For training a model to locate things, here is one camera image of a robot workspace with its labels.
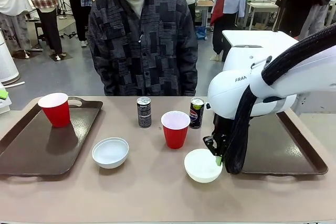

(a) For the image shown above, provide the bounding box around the green white box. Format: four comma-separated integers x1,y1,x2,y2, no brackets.
0,82,13,115

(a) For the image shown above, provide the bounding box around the white plastic bowl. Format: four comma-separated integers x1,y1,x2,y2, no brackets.
91,137,130,169
184,148,224,184

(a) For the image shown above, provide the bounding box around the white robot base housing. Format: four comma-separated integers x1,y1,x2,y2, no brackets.
222,29,300,72

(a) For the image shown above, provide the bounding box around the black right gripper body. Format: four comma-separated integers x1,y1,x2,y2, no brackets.
212,113,237,141

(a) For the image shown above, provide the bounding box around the person in black jacket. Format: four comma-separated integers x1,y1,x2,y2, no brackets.
275,0,334,40

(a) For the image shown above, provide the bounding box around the person in patchwork shirt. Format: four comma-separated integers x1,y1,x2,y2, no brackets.
87,0,199,97

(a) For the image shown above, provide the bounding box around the black grey Pepsi can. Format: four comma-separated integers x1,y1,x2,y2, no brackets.
136,97,153,129

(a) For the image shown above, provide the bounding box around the black Pepsi can yellow top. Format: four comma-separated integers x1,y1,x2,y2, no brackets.
189,97,205,130

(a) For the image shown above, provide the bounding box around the white background table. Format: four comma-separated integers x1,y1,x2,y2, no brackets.
246,0,279,31

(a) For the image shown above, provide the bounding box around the black braided cable bundle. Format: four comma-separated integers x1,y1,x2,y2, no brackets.
223,24,336,175

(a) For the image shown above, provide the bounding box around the person in light blue shirt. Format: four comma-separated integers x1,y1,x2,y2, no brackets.
209,0,253,61

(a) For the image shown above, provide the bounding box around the brown plastic tray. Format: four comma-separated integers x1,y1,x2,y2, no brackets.
240,109,329,176
0,96,103,182

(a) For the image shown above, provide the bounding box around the white cylindrical bin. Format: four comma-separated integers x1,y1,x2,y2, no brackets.
0,26,20,86

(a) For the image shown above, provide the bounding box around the red plastic cup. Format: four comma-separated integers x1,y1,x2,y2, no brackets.
37,92,71,128
160,111,191,150

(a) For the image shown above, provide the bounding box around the person in red plaid shirt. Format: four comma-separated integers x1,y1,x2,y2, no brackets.
19,0,69,61

